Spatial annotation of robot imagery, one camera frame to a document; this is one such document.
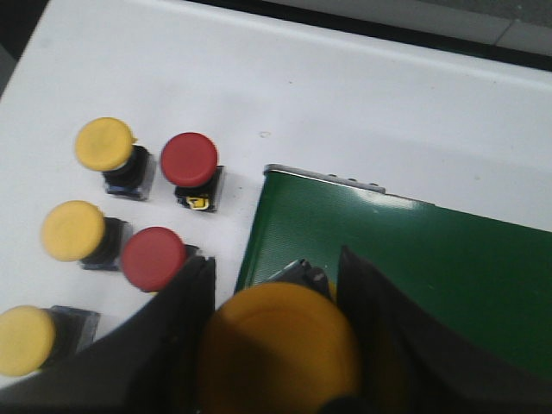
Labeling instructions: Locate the red mushroom push button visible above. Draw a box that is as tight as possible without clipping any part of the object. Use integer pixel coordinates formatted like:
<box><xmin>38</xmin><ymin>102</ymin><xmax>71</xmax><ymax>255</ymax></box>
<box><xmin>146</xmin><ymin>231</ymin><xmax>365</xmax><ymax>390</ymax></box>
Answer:
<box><xmin>121</xmin><ymin>226</ymin><xmax>200</xmax><ymax>293</ymax></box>
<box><xmin>160</xmin><ymin>132</ymin><xmax>225</xmax><ymax>212</ymax></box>

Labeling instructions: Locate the yellow mushroom push button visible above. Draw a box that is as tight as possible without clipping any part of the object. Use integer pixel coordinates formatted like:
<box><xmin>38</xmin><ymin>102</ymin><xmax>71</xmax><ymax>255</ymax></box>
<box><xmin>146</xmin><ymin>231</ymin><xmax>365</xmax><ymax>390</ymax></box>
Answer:
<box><xmin>41</xmin><ymin>200</ymin><xmax>132</xmax><ymax>271</ymax></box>
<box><xmin>1</xmin><ymin>305</ymin><xmax>101</xmax><ymax>378</ymax></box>
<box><xmin>74</xmin><ymin>116</ymin><xmax>155</xmax><ymax>201</ymax></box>
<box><xmin>197</xmin><ymin>260</ymin><xmax>361</xmax><ymax>413</ymax></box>

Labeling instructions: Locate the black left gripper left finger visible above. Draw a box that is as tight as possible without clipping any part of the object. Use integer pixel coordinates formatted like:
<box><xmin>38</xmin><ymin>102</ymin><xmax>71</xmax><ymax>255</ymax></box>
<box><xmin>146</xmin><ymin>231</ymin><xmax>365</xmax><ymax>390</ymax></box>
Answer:
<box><xmin>1</xmin><ymin>256</ymin><xmax>216</xmax><ymax>413</ymax></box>

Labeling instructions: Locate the green conveyor belt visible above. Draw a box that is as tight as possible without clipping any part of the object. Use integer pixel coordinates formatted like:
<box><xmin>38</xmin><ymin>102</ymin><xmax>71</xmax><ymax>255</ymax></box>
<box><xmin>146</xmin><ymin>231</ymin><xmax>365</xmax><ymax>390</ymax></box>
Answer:
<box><xmin>235</xmin><ymin>164</ymin><xmax>551</xmax><ymax>379</ymax></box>

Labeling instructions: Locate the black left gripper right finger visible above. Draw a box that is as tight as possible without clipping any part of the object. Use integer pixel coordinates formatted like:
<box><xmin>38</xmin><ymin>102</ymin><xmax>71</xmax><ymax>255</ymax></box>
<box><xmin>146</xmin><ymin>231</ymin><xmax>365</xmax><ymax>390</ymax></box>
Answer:
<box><xmin>337</xmin><ymin>247</ymin><xmax>551</xmax><ymax>413</ymax></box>

